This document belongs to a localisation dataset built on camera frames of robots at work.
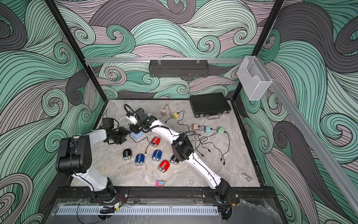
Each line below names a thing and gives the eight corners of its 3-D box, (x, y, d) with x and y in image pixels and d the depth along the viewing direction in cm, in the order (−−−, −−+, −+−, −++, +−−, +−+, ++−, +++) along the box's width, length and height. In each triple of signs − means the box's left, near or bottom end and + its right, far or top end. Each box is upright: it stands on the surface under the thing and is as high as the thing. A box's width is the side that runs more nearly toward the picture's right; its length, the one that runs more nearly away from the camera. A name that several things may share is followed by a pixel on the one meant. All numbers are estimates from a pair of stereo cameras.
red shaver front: (158, 169, 84) (157, 167, 82) (163, 160, 88) (163, 158, 85) (165, 173, 83) (164, 172, 80) (170, 164, 86) (170, 162, 84)
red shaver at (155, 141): (149, 144, 94) (149, 143, 92) (154, 137, 98) (153, 135, 96) (156, 147, 92) (156, 146, 91) (161, 140, 96) (160, 138, 94)
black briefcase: (197, 122, 107) (198, 118, 103) (188, 100, 123) (189, 95, 119) (232, 115, 112) (234, 111, 107) (219, 95, 128) (220, 90, 123)
